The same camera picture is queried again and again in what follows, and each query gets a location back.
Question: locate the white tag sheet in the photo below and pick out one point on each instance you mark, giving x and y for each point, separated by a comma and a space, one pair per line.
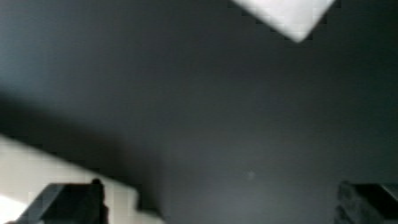
290, 15

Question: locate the white square tabletop part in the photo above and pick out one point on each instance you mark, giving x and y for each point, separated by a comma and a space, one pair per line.
30, 169

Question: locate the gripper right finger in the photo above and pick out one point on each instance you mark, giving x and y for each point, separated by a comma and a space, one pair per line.
366, 203

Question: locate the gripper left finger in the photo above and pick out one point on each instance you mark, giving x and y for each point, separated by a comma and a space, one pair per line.
68, 204

